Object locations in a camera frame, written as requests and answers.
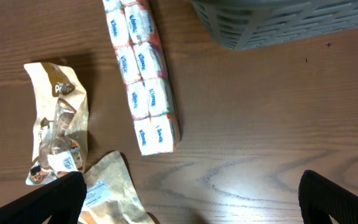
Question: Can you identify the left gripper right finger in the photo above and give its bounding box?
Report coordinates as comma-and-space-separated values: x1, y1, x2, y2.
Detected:
298, 170, 358, 224

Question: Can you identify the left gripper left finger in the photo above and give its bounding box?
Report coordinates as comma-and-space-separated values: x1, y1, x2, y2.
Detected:
0, 172, 87, 224

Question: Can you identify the beige brown snack bag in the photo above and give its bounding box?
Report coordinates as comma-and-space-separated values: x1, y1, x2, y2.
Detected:
24, 62, 89, 185

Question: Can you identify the white tissue multipack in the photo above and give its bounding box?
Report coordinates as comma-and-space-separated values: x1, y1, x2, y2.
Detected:
103, 0, 180, 156

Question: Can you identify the grey plastic basket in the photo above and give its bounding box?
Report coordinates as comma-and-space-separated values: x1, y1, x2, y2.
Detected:
192, 0, 358, 50

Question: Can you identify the plain beige paper pouch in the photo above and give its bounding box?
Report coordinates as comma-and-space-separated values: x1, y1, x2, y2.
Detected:
78, 151, 155, 224

